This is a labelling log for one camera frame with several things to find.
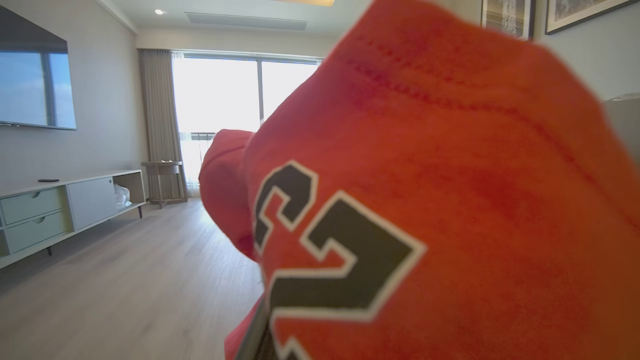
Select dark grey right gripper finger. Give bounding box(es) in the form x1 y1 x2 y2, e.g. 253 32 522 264
234 296 274 360

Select red jersey number 23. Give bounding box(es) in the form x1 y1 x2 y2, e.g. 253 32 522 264
198 0 640 360

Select small round wooden side table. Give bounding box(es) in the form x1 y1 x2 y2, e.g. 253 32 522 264
141 160 189 209

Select white plastic bag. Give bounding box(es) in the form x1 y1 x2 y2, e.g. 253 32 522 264
114 183 133 210

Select white television cabinet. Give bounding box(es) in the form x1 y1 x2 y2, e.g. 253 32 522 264
0 169 147 270

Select beige curtain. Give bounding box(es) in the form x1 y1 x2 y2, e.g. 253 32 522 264
138 48 188 198

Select ceiling air vent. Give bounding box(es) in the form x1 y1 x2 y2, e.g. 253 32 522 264
185 12 308 31

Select large window frame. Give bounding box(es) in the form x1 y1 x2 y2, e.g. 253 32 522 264
171 50 323 186

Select wall mounted flat television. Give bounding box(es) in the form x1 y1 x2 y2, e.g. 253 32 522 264
0 5 78 131

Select narrow framed wall picture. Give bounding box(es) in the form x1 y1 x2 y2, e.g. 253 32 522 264
481 0 536 41

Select wide framed wall picture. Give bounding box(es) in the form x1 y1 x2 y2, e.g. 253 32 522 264
545 0 640 36

